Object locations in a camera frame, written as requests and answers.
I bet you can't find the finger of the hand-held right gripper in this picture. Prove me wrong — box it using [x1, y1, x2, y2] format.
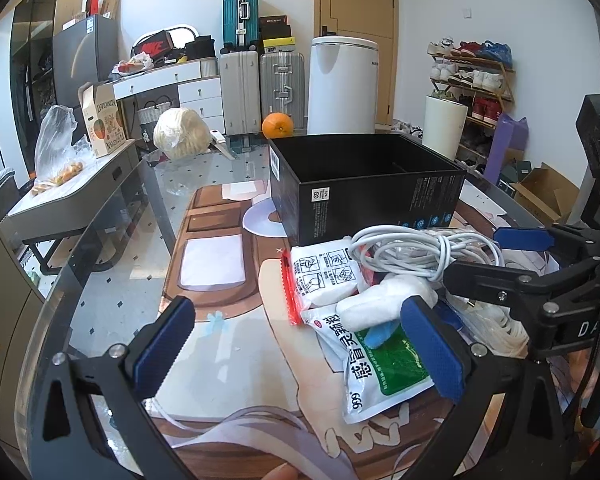
[493, 225, 600, 266]
[442, 255, 588, 322]

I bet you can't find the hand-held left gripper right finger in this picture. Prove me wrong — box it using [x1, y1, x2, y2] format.
[400, 296, 567, 480]

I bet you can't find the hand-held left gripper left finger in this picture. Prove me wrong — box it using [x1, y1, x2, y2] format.
[40, 296, 197, 480]

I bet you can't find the green and white medicine packet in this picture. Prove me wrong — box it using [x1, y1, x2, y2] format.
[300, 305, 438, 425]

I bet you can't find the clear bag of white cord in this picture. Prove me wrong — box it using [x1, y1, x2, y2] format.
[437, 280, 536, 358]

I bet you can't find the white cable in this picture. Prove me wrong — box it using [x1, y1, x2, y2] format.
[349, 225, 506, 283]

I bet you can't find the white plush toy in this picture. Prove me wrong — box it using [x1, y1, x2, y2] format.
[336, 275, 438, 350]

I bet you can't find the white packet with red zip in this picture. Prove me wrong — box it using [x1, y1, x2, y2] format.
[280, 239, 363, 326]

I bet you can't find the black cardboard box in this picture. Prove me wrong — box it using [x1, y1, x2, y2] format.
[268, 132, 468, 247]

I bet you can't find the open brown cardboard box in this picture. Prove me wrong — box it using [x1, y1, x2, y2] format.
[510, 162, 581, 226]

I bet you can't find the blue tape piece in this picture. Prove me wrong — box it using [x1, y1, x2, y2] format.
[206, 311, 231, 336]

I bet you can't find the printed table mat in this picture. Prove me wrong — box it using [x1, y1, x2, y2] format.
[162, 185, 581, 480]

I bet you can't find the purple bag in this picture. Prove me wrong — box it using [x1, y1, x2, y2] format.
[482, 112, 529, 181]

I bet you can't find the wooden shoe rack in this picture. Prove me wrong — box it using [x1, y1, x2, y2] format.
[427, 40, 516, 171]

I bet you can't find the small white cylindrical bin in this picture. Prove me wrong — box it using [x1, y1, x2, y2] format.
[424, 95, 468, 158]

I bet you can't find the row of shoes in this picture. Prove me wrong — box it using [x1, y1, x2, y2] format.
[427, 37, 513, 161]

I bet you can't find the beige cabinet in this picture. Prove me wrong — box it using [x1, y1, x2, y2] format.
[0, 220, 46, 461]

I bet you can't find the grey side table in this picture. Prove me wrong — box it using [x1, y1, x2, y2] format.
[0, 140, 148, 276]

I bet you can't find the white handheld device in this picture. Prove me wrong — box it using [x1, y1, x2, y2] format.
[210, 130, 238, 161]

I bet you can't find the white wrapped round bundle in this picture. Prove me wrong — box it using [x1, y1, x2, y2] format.
[152, 107, 212, 161]

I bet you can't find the clear plastic bag of fruit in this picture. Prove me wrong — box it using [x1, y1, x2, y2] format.
[32, 105, 93, 196]

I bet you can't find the woven basket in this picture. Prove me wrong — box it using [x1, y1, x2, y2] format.
[137, 100, 173, 148]

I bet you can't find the printed cardboard fruit box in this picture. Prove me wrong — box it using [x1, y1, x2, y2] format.
[77, 81, 128, 158]

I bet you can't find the large white trash can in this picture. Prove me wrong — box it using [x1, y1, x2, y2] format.
[307, 36, 380, 136]

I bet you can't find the orange fruit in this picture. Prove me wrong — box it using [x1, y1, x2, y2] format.
[261, 111, 295, 139]

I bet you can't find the white desk with drawers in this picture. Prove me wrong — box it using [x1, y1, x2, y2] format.
[112, 60, 223, 136]

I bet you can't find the white suitcase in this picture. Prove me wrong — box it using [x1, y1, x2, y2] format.
[219, 50, 260, 136]

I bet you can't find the silver suitcase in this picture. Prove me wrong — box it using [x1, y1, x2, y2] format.
[259, 51, 306, 133]

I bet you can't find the wooden door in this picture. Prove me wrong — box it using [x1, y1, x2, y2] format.
[320, 0, 398, 126]

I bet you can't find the white bag of fruit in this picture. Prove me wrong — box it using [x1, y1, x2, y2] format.
[112, 55, 153, 77]

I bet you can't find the black bag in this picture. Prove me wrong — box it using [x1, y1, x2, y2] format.
[185, 35, 216, 61]

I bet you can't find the red and black shoe box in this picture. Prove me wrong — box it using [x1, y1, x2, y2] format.
[131, 30, 173, 58]

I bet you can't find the grey refrigerator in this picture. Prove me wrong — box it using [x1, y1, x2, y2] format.
[52, 14, 120, 106]

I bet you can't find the black flat box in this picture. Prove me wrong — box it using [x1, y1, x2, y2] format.
[259, 14, 291, 40]

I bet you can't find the dark wardrobe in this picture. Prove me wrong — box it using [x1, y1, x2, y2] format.
[9, 0, 86, 126]

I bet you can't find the teal suitcase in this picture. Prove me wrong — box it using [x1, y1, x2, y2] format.
[223, 0, 260, 53]

